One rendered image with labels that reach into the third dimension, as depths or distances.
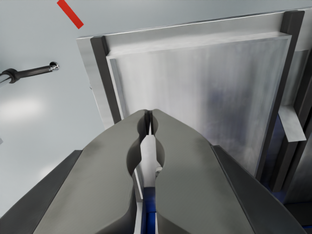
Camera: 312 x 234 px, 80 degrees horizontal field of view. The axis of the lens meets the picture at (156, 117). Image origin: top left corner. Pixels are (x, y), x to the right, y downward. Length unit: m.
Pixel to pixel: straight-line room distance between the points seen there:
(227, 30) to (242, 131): 0.20
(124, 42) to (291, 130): 0.33
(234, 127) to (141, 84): 0.21
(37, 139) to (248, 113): 1.64
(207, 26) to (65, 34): 1.08
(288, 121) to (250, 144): 0.09
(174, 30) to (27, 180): 2.11
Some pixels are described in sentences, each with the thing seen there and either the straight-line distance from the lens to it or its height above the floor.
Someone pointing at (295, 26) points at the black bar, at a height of 0.90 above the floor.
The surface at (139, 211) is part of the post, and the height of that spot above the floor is 0.93.
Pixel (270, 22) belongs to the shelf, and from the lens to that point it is 0.36.
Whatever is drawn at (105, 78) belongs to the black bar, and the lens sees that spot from 0.32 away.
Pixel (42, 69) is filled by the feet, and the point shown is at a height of 0.09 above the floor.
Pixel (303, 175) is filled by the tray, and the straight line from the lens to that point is 0.60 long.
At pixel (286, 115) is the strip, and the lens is 0.42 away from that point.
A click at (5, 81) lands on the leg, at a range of 1.36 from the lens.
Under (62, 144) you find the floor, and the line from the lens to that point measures 1.75.
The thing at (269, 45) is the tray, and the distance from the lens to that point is 0.36.
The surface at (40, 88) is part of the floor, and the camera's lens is 1.52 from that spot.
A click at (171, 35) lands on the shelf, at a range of 0.32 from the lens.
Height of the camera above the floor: 1.19
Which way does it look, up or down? 58 degrees down
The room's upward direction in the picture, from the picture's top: 180 degrees clockwise
